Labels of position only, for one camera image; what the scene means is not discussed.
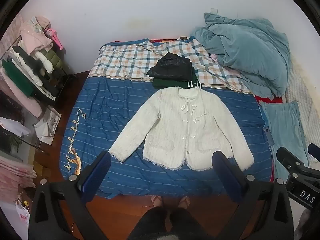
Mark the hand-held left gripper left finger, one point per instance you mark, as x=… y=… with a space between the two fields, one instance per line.
x=98 y=172

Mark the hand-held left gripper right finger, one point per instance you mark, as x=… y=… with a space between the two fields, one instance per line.
x=222 y=172

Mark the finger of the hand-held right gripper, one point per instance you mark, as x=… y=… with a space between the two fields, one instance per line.
x=290 y=157
x=315 y=149

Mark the white fringed knit jacket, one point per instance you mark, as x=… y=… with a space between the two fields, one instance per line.
x=175 y=130

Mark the row of hanging clothes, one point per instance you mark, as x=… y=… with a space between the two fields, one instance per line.
x=30 y=65

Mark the pink clothes hanger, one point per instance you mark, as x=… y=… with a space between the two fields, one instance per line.
x=56 y=38

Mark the teal pillow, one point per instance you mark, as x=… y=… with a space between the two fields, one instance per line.
x=285 y=130

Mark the person's right foot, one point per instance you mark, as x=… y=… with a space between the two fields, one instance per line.
x=183 y=202

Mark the person's foot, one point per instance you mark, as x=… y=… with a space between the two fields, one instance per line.
x=157 y=201
x=183 y=202

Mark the white textured blanket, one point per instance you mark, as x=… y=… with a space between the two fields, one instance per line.
x=305 y=92

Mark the red cloth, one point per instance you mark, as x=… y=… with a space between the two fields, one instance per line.
x=271 y=100

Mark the person's left foot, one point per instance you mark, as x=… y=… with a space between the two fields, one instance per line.
x=157 y=201

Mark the blue striped plaid bed sheet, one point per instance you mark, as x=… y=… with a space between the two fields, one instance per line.
x=105 y=105

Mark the white printed cloth bag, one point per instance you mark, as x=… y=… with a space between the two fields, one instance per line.
x=48 y=125

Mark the stack of pink folded cloths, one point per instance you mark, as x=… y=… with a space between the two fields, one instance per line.
x=17 y=172

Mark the white plastic bag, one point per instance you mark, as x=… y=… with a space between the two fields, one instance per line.
x=22 y=217

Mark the white folded cloth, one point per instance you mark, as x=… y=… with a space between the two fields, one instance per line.
x=13 y=126

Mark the green garment with striped trim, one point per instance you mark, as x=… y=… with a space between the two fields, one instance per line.
x=165 y=83

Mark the pink fleece blanket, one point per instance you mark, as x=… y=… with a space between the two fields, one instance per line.
x=22 y=97

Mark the teal quilt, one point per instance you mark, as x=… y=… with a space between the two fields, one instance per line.
x=245 y=52

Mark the small pink cloth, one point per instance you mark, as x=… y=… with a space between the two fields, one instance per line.
x=215 y=58

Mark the black leather jacket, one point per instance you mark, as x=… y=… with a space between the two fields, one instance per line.
x=170 y=66

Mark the clear wall hook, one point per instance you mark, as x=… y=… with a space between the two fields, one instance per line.
x=214 y=10

